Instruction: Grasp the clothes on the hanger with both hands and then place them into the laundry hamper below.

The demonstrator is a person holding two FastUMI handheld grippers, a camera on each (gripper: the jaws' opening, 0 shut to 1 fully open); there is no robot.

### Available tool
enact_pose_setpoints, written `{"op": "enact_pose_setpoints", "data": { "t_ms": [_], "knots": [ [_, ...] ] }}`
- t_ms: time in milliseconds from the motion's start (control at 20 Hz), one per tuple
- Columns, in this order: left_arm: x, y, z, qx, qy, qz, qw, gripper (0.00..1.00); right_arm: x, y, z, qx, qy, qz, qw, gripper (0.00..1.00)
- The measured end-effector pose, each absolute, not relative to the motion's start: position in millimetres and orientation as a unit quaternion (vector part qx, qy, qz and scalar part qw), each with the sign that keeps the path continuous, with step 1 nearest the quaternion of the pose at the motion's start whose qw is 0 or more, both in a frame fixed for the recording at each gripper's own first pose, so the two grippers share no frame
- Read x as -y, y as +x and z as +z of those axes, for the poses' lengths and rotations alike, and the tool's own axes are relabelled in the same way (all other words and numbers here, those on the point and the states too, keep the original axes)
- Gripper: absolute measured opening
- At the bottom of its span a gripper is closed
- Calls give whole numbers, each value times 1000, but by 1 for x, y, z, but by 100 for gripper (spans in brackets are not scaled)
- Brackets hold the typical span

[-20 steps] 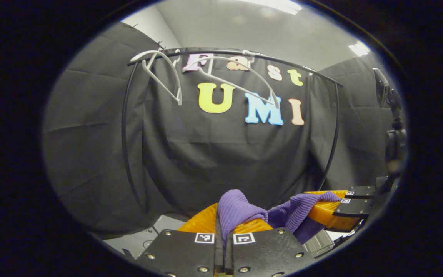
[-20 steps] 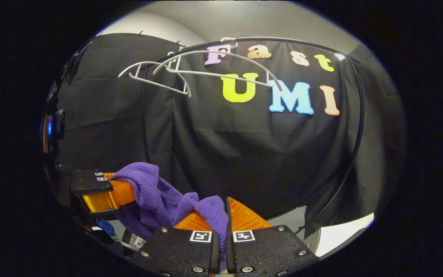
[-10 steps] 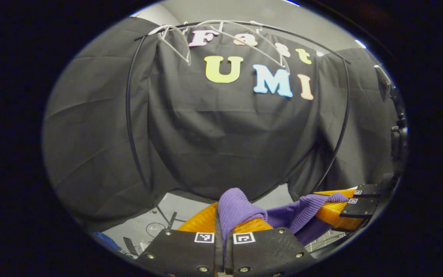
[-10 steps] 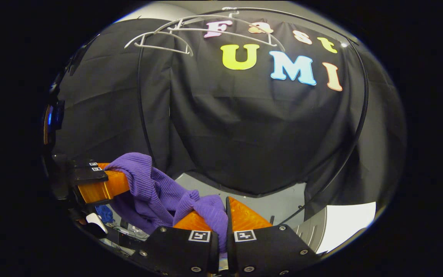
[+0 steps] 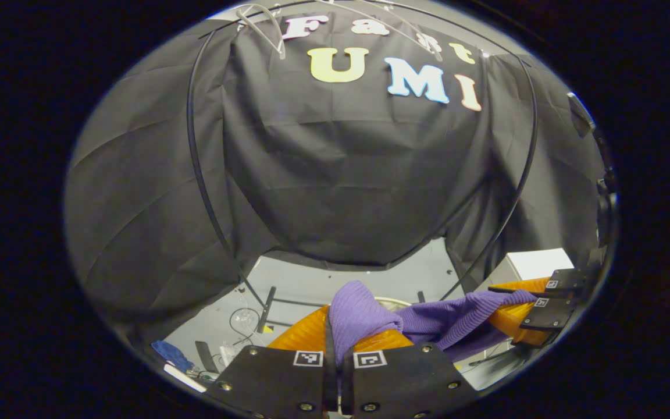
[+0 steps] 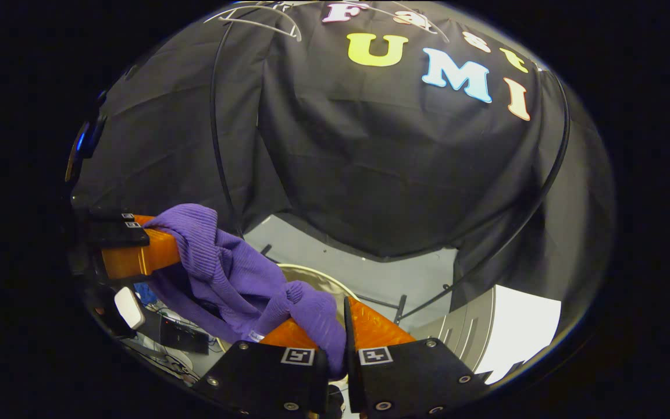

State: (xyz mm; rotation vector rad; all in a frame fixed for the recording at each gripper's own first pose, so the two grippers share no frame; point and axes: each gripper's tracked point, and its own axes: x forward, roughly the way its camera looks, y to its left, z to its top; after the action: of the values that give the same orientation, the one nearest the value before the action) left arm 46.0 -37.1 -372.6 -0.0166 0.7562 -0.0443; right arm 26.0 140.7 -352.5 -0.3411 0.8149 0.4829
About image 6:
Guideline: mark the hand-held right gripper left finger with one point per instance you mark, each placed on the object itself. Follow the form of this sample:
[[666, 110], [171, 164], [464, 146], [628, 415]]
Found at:
[[259, 378]]

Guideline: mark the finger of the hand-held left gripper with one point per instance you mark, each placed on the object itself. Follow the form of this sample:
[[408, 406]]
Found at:
[[111, 217], [137, 256]]

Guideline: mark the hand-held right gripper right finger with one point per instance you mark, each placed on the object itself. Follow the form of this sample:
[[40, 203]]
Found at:
[[351, 361]]

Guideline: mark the beige laundry hamper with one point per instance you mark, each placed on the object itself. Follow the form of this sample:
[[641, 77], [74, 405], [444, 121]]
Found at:
[[317, 282]]

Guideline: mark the black metal clothes rack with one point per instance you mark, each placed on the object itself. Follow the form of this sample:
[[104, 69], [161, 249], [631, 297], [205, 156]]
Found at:
[[400, 309]]

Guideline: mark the small blue object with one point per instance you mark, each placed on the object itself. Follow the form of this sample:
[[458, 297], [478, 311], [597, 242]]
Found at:
[[146, 294]]

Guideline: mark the dark device with blue light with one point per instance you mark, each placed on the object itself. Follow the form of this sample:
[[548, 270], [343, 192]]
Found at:
[[88, 139]]

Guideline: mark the black box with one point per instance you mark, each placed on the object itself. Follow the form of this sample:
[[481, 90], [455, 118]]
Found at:
[[184, 336]]

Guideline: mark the black backdrop cloth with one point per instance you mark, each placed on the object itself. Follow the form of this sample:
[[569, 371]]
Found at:
[[381, 163]]

